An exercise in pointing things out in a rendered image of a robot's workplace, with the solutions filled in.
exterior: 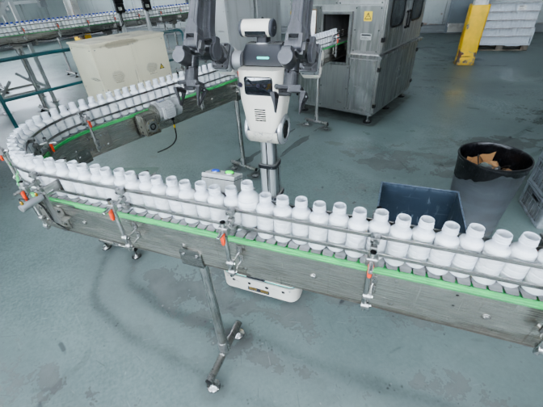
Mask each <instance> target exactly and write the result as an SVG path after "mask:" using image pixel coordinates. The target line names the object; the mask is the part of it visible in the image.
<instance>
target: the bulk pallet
mask: <svg viewBox="0 0 543 407"><path fill-rule="evenodd" d="M489 3H490V4H491V6H490V11H489V14H488V17H487V20H486V25H485V27H484V30H483V33H482V38H481V40H480V44H479V45H490V46H478V47H495V49H478V51H526V50H527V48H528V46H529V45H530V43H531V40H532V37H533V34H534V32H535V24H536V21H537V20H538V15H539V14H540V12H541V7H542V5H543V1H539V0H490V1H489ZM530 38H531V39H530ZM529 40H530V42H529ZM528 42H529V43H528ZM504 45H505V46H504ZM503 47H519V49H502V48H503Z"/></svg>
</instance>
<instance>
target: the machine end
mask: <svg viewBox="0 0 543 407"><path fill-rule="evenodd" d="M426 1H427V0H314V4H313V9H317V25H316V34H317V33H319V32H323V31H329V30H332V29H334V28H337V31H339V30H340V31H342V30H343V29H344V30H345V29H348V31H346V32H344V33H343V34H342V33H341V34H339V36H342V35H346V34H348V37H346V38H347V55H345V56H343V57H340V58H337V59H335V60H333V61H329V62H327V63H326V64H324V66H323V67H322V73H321V77H320V78H319V97H318V106H319V107H325V108H330V109H334V110H339V111H346V112H351V113H355V114H359V115H366V116H367V119H366V120H363V123H365V124H370V123H372V121H371V120H369V119H368V118H369V116H372V115H373V114H375V113H376V112H378V111H379V110H380V109H389V107H388V106H387V104H388V103H390V102H391V101H392V100H394V99H395V98H397V97H399V98H403V97H405V95H404V94H402V93H403V92H404V91H405V90H407V89H408V87H409V86H410V82H411V81H412V78H411V74H412V70H413V66H414V62H415V54H416V52H417V51H418V48H417V46H418V42H419V41H420V40H422V39H423V37H422V36H419V33H420V29H421V27H422V26H423V22H422V21H423V13H424V9H425V5H426ZM298 85H301V86H302V87H303V89H304V90H305V91H306V92H307V94H308V99H307V101H306V103H305V105H306V104H308V105H312V106H315V91H316V78H303V77H302V75H301V74H300V73H299V75H298ZM305 105H304V107H303V108H302V111H308V110H309V108H308V107H305Z"/></svg>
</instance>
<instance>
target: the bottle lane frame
mask: <svg viewBox="0 0 543 407"><path fill-rule="evenodd" d="M49 200H50V201H51V203H52V205H53V206H54V207H58V208H62V210H63V212H64V213H65V214H66V215H67V216H72V217H71V218H70V219H68V221H69V222H70V224H71V226H72V228H69V227H66V228H67V231H70V232H74V233H80V234H83V235H87V236H90V237H96V238H99V239H103V240H106V241H112V242H115V243H119V244H122V245H125V242H124V240H122V239H121V236H122V235H121V232H120V230H119V228H118V225H117V223H116V220H112V219H111V217H110V216H109V214H108V213H107V214H106V215H104V216H103V215H102V212H104V211H105V210H106V209H107V208H100V207H99V206H98V207H94V206H92V205H91V206H90V205H85V204H81V203H78V202H77V203H75V202H71V200H70V201H67V200H64V199H58V198H56V199H55V198H52V197H49ZM117 213H118V216H119V218H120V221H121V223H122V225H123V227H124V231H125V232H126V234H130V233H131V232H132V231H133V230H134V228H133V225H132V222H134V223H136V225H137V229H136V230H135V231H138V232H139V233H140V235H141V237H140V238H139V239H138V240H137V241H136V242H135V243H134V247H135V248H138V249H141V250H147V251H150V252H154V253H157V254H163V255H166V256H170V257H173V258H179V259H181V257H180V254H179V249H180V248H181V247H183V248H187V249H191V250H197V251H198V252H199V253H200V254H201V255H202V259H203V262H204V265H205V266H211V267H215V268H218V269H222V270H225V271H228V270H229V268H228V266H227V265H226V262H227V258H226V254H225V246H224V245H222V244H221V239H220V240H219V241H217V240H216V237H217V236H218V234H219V233H216V230H215V231H214V232H212V231H208V230H206V229H198V228H197V226H198V225H197V226H196V227H195V228H193V227H188V225H186V226H185V225H181V224H179V223H178V224H174V223H171V222H170V221H169V222H165V221H162V220H155V219H154V218H152V219H150V218H147V217H145V216H146V215H145V216H138V215H137V214H138V213H137V214H136V215H132V214H129V213H123V212H117ZM64 227H65V226H64ZM235 235H236V233H235V234H234V235H233V236H230V235H229V236H228V240H229V249H230V253H231V258H232V259H234V258H235V256H236V255H237V253H238V252H237V247H236V245H240V246H241V247H242V253H240V255H242V257H243V262H241V263H240V265H239V267H238V269H237V271H238V274H241V275H247V276H250V277H254V278H257V279H263V280H267V281H270V282H273V283H278V284H282V285H285V286H289V287H294V288H298V289H301V290H305V291H308V292H314V293H318V294H321V295H324V296H330V297H334V298H337V299H341V300H346V301H350V302H353V303H357V304H361V299H362V295H363V290H364V282H365V277H366V273H367V268H368V266H365V265H364V264H363V263H360V260H359V259H358V261H357V262H353V261H348V260H347V256H346V258H345V259H341V258H335V254H333V256H332V257H330V256H326V255H323V254H322V252H321V253H320V254H315V253H311V249H310V250H309V251H308V252H306V251H303V250H299V249H300V246H299V247H298V248H297V249H296V250H295V249H292V248H288V244H287V245H286V247H283V246H280V245H277V243H276V244H275V245H273V244H268V243H266V241H267V240H266V241H265V242H261V241H256V238H255V239H254V240H250V239H246V236H245V237H244V238H241V237H235ZM373 275H375V276H377V283H375V284H373V286H375V291H374V293H372V295H373V298H371V299H370V304H371V307H373V308H379V309H382V310H385V311H389V312H392V313H398V314H402V315H405V316H408V317H414V318H417V319H420V320H424V321H430V322H433V323H436V324H440V325H446V326H449V327H453V328H456V329H462V330H465V331H469V332H472V333H476V334H481V335H485V336H488V337H492V338H497V339H501V340H504V341H508V342H514V343H517V344H520V345H524V346H530V347H533V348H534V345H535V343H536V342H538V343H539V341H540V340H541V337H540V336H541V333H540V330H541V329H542V327H543V301H540V300H539V299H538V297H537V299H536V300H531V299H528V298H524V297H523V296H522V295H521V294H520V295H519V296H513V295H508V294H506V293H505V291H504V290H503V292H502V293H501V292H493V291H490V290H489V288H488V287H487V286H486V289H481V288H478V287H474V286H473V284H472V283H470V286H466V285H463V284H459V283H458V282H457V280H456V279H455V283H452V282H448V281H443V280H442V277H441V276H440V279H433V278H429V277H428V276H427V273H426V274H425V276H421V275H414V272H413V271H412V270H411V273H406V272H401V271H400V270H399V267H398V269H397V270H396V271H395V270H390V269H387V268H386V267H385V265H384V266H383V267H377V268H375V267H374V269H373Z"/></svg>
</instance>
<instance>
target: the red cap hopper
mask: <svg viewBox="0 0 543 407"><path fill-rule="evenodd" d="M7 4H9V6H10V8H11V11H12V13H13V15H14V17H15V20H16V22H17V21H19V24H20V25H21V22H20V21H22V20H21V18H20V17H19V13H18V11H17V10H16V8H15V4H14V3H13V1H12V0H5V2H4V3H3V5H2V4H1V2H0V18H1V17H3V19H4V21H5V23H9V25H10V20H9V19H8V17H7V15H6V12H5V9H6V6H7ZM27 46H28V48H29V50H30V52H31V53H34V52H36V51H35V49H34V48H33V46H32V44H28V45H27ZM33 59H34V61H35V63H36V66H37V68H38V70H39V71H40V75H41V77H42V78H43V80H44V83H42V82H39V81H37V79H36V76H35V74H34V73H33V70H32V67H31V66H30V64H29V62H28V60H27V58H24V60H25V61H26V64H27V67H28V68H29V70H30V72H31V74H32V76H33V79H34V81H35V83H36V85H37V87H38V89H39V90H45V89H49V88H52V87H51V86H50V84H49V81H48V79H47V77H46V74H45V72H44V70H43V68H42V65H41V63H40V61H39V58H38V57H33ZM15 75H17V76H19V77H21V78H23V79H25V80H27V81H29V82H31V80H30V78H29V76H28V78H26V77H24V76H23V75H21V74H19V73H15ZM10 84H11V82H10V81H8V82H7V84H6V86H5V89H4V90H0V93H2V97H3V99H8V98H12V97H15V96H19V95H22V94H29V93H32V92H36V90H29V91H25V92H21V93H18V94H12V95H8V96H5V95H6V92H7V91H10V90H17V89H20V88H24V87H28V86H33V85H32V83H30V84H26V85H22V86H16V87H12V88H9V86H10ZM40 86H42V88H40ZM49 94H50V96H51V98H52V101H51V102H53V103H54V102H57V101H60V100H58V99H56V96H55V94H54V93H53V91H49Z"/></svg>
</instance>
